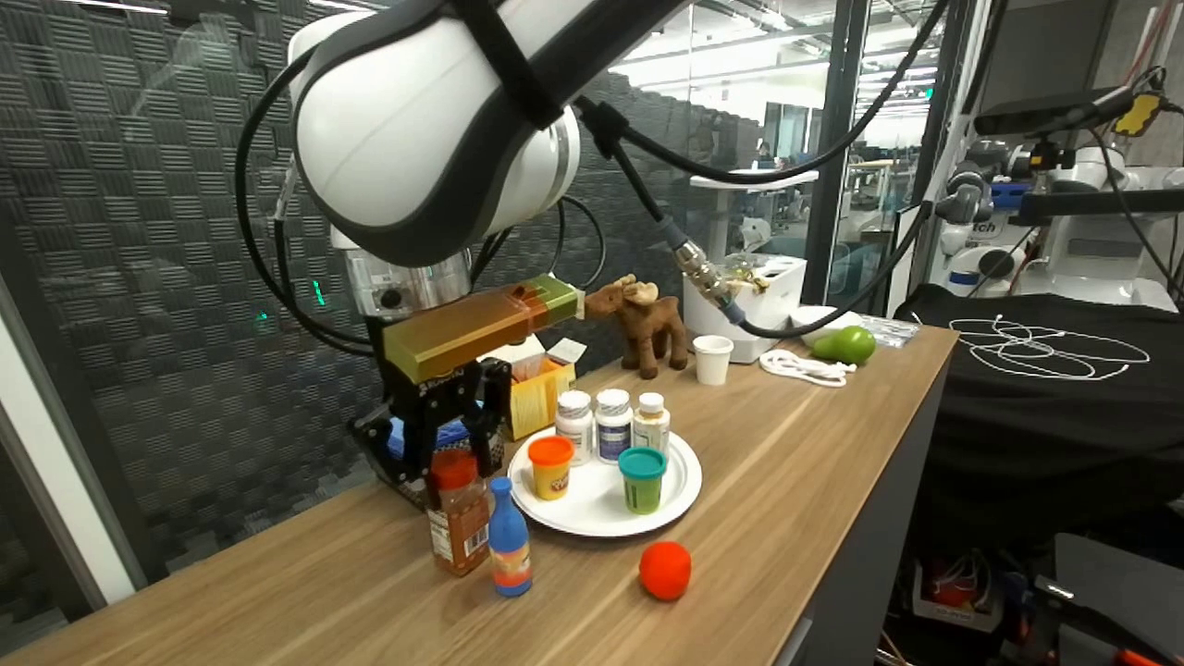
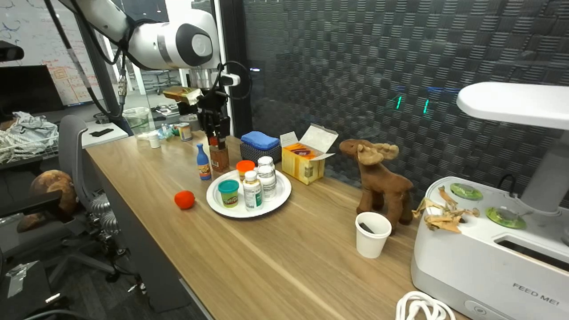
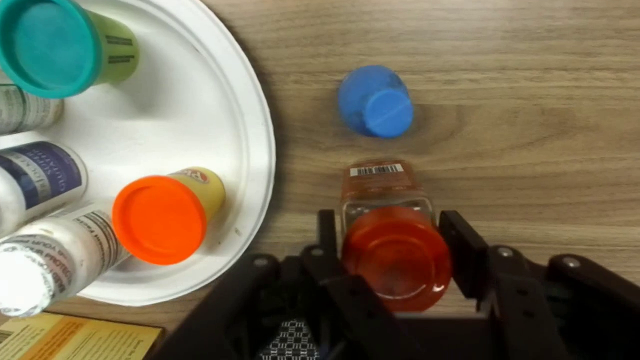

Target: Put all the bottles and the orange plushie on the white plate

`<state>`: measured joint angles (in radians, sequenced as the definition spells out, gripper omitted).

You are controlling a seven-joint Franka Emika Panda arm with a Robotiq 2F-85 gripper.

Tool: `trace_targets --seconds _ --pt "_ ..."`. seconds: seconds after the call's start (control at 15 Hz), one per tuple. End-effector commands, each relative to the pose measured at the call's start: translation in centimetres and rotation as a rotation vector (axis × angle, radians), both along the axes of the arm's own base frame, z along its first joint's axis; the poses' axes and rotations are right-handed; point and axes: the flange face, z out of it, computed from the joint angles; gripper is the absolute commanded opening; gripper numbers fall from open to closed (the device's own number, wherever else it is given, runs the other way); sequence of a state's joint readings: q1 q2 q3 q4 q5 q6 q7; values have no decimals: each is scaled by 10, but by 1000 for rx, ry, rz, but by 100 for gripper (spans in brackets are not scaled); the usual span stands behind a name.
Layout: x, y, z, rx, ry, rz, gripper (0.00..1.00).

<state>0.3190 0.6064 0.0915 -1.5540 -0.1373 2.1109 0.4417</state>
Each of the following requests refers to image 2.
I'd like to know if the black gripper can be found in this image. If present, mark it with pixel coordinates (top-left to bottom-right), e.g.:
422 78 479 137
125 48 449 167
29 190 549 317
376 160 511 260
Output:
198 87 234 149

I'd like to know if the spice jar orange lid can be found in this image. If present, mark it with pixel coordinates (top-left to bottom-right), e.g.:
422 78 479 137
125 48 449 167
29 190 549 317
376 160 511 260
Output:
209 133 232 176

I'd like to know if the yellow tub orange lid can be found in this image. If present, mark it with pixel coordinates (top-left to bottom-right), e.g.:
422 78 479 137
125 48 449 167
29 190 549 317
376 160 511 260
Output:
236 158 259 183

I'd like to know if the small tub teal lid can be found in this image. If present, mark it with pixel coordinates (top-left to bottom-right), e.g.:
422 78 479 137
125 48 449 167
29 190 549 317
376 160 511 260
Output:
216 178 243 208

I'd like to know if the pill bottle green label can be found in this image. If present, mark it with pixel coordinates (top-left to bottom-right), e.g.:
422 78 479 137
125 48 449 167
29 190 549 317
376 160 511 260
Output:
243 169 266 212

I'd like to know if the pill bottle dark blue label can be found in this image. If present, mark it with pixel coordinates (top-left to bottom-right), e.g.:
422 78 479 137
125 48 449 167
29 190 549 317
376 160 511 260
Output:
260 174 280 199

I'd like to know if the white paper plate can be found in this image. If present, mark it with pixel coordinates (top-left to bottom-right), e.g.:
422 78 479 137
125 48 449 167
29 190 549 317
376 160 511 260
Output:
205 167 294 221

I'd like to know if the small labelled tin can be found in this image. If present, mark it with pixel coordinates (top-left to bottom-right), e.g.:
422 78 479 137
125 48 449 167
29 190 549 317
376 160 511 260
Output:
172 121 196 142

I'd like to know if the blue bottle orange label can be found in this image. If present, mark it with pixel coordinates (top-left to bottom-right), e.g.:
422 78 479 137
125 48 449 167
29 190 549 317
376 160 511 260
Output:
195 142 214 183

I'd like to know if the blue folded cloth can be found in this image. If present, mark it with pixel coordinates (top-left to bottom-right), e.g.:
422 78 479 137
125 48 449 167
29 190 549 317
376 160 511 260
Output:
239 130 282 153

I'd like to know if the grey woven basket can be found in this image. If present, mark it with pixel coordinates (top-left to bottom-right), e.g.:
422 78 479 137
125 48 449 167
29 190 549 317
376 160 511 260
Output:
239 141 284 167

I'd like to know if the orange plush ball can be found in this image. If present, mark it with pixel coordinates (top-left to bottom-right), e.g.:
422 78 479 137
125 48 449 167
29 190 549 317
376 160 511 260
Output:
173 189 198 212

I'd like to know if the clear glass jar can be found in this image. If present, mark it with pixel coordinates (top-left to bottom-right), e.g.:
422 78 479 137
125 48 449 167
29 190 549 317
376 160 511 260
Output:
122 87 157 137

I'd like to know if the open yellow cardboard box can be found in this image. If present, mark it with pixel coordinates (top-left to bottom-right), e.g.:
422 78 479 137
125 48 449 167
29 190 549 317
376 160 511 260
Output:
280 123 340 187

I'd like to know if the black office chair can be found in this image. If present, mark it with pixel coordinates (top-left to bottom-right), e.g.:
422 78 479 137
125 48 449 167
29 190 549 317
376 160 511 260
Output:
0 112 154 317

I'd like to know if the brown moose plush toy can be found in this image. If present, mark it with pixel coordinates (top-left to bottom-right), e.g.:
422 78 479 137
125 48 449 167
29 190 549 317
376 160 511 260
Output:
337 137 417 226

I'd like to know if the brown round plush toy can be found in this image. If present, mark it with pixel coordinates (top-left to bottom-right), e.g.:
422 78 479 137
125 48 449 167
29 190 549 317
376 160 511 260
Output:
17 169 81 235

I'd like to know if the white foam cup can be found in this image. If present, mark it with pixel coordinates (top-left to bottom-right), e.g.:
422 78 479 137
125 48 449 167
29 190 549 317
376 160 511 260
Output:
355 210 394 260

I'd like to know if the grey white cloth heap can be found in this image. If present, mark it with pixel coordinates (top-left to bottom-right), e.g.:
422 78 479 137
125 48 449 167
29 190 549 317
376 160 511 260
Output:
0 112 63 167

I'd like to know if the dried brown plant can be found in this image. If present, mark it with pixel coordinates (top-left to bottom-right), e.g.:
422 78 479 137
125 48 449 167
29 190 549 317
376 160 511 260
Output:
413 183 481 233

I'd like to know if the green plant pod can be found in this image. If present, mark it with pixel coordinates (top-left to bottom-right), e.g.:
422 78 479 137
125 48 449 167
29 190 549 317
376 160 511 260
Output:
484 203 529 229
449 180 486 201

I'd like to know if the white smart garden appliance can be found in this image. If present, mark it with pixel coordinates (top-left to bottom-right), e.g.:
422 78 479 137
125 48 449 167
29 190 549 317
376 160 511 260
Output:
410 78 569 320

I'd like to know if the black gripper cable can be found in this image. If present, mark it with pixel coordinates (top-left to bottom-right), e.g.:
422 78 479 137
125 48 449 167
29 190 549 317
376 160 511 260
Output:
211 59 255 103

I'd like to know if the black slanted stand post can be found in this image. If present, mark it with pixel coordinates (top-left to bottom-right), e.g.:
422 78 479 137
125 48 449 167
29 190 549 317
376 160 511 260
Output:
44 0 138 137

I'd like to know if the white coiled table cable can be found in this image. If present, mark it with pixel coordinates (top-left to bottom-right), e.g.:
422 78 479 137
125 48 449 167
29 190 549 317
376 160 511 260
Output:
394 288 460 320

